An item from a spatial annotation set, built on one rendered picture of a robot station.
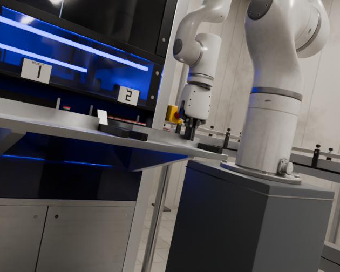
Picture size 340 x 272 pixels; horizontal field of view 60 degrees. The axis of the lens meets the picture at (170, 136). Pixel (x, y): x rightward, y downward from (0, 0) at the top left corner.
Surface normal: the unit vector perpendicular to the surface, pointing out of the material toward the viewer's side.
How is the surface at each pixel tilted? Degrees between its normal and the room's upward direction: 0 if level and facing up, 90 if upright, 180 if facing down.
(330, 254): 90
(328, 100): 90
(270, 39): 128
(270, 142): 90
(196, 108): 93
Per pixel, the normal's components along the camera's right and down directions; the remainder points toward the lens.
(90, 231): 0.59, 0.14
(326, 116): -0.80, -0.15
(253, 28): -0.81, 0.44
